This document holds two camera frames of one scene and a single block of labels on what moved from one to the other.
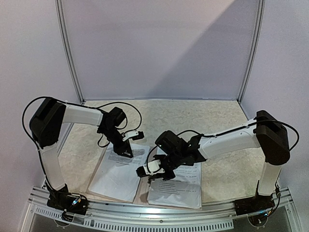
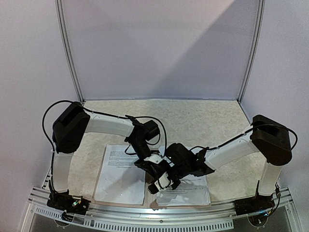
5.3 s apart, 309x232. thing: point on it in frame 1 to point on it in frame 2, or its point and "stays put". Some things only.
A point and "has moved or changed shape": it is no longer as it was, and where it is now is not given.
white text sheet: [116, 176] stays put
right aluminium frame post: [260, 20] stays put
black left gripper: [124, 147] to [147, 166]
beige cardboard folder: [141, 195] to [150, 200]
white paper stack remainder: [183, 190] has moved or changed shape
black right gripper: [166, 165] to [174, 178]
